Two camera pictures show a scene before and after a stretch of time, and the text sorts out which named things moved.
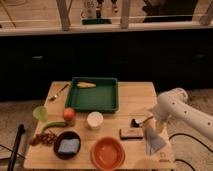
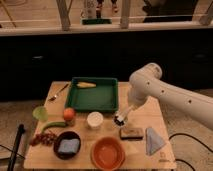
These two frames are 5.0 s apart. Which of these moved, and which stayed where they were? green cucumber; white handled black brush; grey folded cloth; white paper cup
Moved: white handled black brush
Stayed: green cucumber; grey folded cloth; white paper cup
